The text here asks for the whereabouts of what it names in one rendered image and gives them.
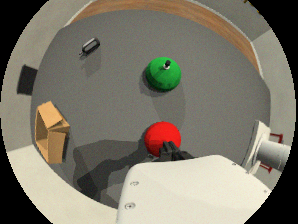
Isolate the green bell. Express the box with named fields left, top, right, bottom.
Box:
left=145, top=57, right=181, bottom=92

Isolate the red dome bell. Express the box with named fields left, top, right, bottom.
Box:
left=144, top=122, right=181, bottom=157

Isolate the open brown cardboard box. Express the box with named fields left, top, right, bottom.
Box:
left=35, top=101, right=70, bottom=164

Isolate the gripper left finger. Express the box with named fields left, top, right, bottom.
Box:
left=152, top=141, right=172, bottom=162

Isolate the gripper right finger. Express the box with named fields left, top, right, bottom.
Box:
left=168, top=141, right=196, bottom=161

